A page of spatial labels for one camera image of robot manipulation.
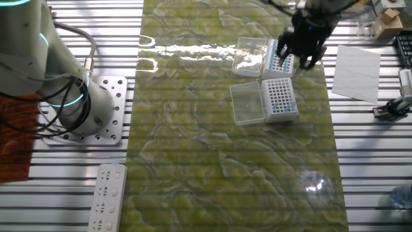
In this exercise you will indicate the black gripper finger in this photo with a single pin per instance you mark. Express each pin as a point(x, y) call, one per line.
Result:
point(310, 59)
point(284, 42)

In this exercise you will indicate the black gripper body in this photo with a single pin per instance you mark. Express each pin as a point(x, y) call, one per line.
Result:
point(312, 30)

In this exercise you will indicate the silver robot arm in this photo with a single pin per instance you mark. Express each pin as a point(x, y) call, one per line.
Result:
point(25, 48)

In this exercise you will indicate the clear plastic box lid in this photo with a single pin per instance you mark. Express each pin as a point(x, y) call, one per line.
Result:
point(246, 104)
point(249, 56)

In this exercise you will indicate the white paper sheet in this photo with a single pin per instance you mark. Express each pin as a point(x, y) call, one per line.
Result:
point(355, 74)

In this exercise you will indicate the clear plastic container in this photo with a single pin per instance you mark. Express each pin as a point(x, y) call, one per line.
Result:
point(367, 25)

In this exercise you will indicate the white box with knob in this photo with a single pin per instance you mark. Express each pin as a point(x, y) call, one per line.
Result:
point(386, 4)

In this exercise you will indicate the small tan box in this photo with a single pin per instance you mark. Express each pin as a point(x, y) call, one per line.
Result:
point(391, 29)

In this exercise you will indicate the black clamp tool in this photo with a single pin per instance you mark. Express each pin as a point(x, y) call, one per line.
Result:
point(387, 111)

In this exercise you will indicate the black keyboard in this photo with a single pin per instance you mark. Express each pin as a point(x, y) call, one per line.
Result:
point(405, 48)

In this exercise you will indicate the green marble pattern mat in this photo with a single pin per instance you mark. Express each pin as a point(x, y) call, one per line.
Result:
point(193, 145)

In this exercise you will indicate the clear water bottle blue cap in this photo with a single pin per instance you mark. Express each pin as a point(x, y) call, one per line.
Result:
point(404, 196)

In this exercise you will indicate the white power strip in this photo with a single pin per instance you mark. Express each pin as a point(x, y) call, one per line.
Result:
point(106, 198)

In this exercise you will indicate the reddish brown wooden table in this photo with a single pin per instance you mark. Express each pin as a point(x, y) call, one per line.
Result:
point(16, 154)

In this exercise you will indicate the small silver side camera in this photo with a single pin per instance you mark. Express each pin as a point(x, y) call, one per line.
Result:
point(406, 85)

